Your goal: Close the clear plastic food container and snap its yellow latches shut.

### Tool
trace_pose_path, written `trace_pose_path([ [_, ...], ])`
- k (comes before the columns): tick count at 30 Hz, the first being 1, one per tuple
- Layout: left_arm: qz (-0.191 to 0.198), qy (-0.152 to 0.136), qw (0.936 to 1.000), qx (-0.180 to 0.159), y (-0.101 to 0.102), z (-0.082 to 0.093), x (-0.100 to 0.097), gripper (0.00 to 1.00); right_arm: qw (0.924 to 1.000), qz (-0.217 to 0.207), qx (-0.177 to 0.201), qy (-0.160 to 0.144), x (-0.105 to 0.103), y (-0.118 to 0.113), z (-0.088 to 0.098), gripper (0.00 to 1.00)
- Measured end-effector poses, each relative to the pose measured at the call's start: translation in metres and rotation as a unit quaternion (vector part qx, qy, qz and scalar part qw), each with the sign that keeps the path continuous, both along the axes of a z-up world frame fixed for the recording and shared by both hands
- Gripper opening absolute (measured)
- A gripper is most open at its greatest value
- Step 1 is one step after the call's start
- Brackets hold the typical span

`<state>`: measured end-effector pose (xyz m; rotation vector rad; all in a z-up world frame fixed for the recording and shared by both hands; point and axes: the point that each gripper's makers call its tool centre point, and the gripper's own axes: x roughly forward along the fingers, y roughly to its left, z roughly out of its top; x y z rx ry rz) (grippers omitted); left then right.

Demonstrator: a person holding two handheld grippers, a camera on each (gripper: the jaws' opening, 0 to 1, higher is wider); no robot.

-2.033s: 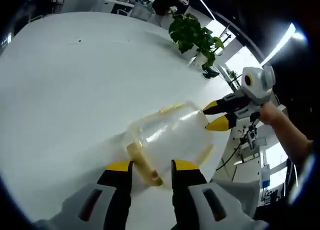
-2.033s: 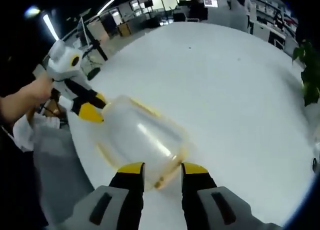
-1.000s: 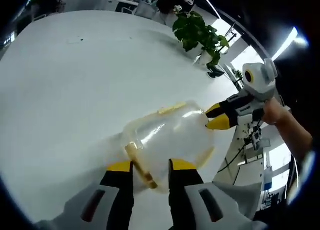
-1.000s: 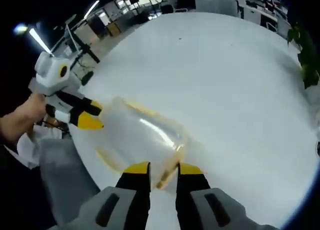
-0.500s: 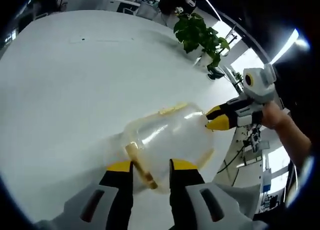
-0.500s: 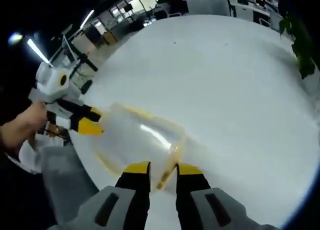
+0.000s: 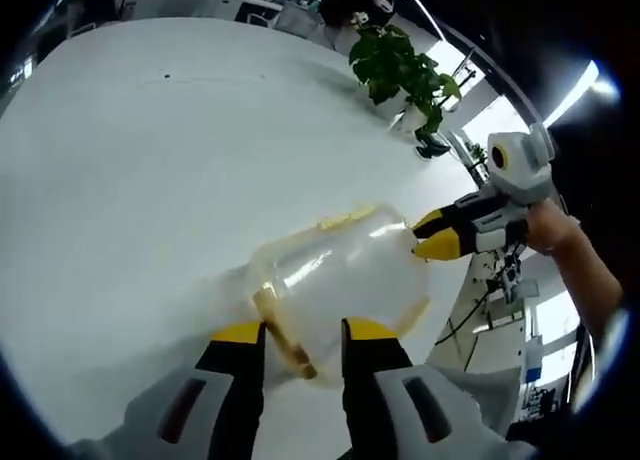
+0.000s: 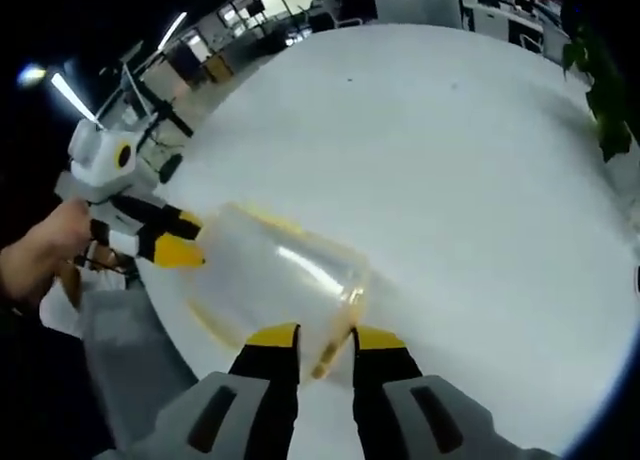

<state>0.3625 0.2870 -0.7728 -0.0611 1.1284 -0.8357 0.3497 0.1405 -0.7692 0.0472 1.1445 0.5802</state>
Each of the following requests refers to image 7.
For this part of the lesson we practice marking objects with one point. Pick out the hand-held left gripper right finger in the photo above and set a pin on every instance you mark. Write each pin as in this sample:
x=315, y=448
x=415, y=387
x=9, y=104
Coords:
x=372, y=405

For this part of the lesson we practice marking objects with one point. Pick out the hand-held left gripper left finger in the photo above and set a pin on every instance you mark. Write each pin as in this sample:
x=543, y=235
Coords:
x=235, y=405

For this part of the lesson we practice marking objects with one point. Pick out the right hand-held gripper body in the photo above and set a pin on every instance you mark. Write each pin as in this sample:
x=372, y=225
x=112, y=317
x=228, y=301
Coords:
x=525, y=170

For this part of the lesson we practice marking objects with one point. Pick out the clear plastic buckle container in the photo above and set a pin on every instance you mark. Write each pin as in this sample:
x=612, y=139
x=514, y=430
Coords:
x=345, y=280

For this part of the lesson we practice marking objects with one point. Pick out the person's right hand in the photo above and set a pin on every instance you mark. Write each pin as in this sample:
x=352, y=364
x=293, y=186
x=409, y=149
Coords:
x=552, y=227

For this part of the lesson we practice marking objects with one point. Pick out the white plant pot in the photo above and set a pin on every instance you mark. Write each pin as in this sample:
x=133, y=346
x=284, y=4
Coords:
x=412, y=120

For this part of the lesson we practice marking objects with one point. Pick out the green potted plant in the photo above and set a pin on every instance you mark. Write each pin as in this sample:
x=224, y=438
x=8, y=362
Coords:
x=390, y=60

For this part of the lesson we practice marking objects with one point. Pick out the black metal bracket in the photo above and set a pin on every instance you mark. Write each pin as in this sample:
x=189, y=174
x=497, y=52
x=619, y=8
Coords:
x=507, y=275

